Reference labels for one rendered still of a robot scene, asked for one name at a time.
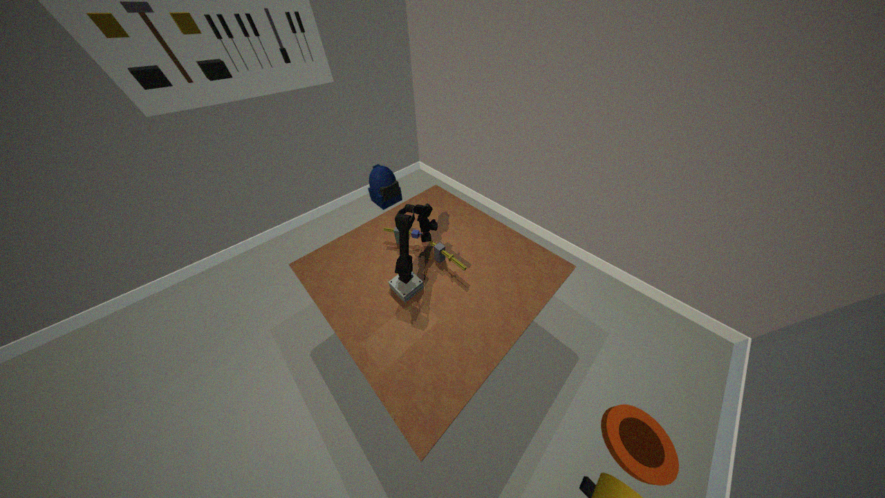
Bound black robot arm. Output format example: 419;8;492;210
395;203;438;284

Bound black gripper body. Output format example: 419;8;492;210
420;219;431;242

